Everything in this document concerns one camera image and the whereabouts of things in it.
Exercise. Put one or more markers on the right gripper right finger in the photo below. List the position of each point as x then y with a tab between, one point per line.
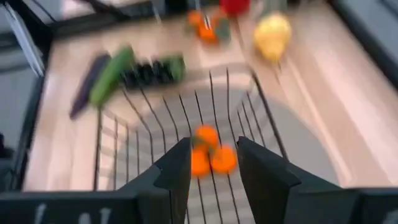
264	177

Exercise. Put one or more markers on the orange mandarin cluster with leaf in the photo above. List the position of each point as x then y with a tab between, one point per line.
206	135
206	32

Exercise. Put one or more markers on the green cucumber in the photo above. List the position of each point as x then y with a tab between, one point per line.
110	74

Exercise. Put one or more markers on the grey round mat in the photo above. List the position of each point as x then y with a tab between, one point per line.
298	140

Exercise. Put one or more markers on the purple eggplant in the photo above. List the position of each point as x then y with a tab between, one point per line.
90	82

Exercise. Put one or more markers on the silver metal bracket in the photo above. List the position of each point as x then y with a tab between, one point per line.
26	40

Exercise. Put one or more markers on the red bell pepper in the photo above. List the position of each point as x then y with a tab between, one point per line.
234	6

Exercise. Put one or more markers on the black grape bunch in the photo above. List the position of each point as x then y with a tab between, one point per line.
149	74

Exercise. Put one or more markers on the yellow bell pepper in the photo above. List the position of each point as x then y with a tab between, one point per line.
272	35

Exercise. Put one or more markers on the black aluminium table frame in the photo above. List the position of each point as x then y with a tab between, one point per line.
31	124

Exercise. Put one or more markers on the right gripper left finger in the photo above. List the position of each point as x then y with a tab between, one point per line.
174	174

